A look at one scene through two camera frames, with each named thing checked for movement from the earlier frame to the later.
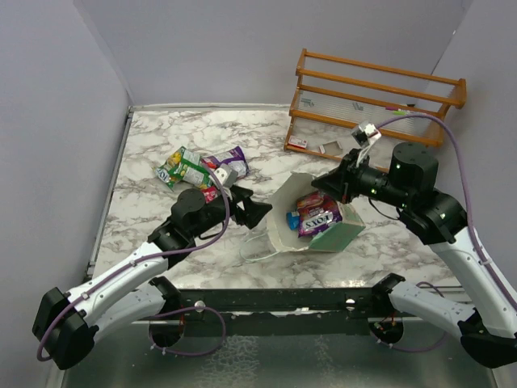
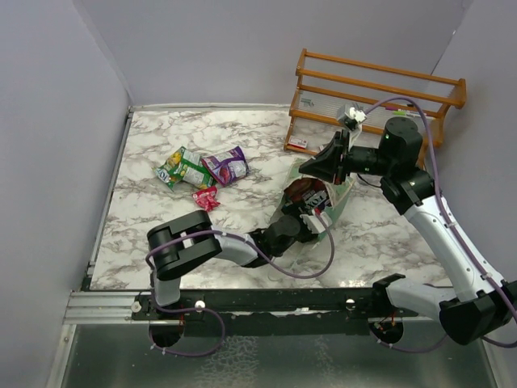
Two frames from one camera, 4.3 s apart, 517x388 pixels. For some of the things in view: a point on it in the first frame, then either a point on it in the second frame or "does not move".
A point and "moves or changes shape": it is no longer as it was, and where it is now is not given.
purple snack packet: (234, 157) does not move
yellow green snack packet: (172, 172) does not move
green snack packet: (191, 168) does not move
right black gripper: (341, 181) to (329, 162)
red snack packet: (209, 193) does not move
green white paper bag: (284, 199) moves or changes shape
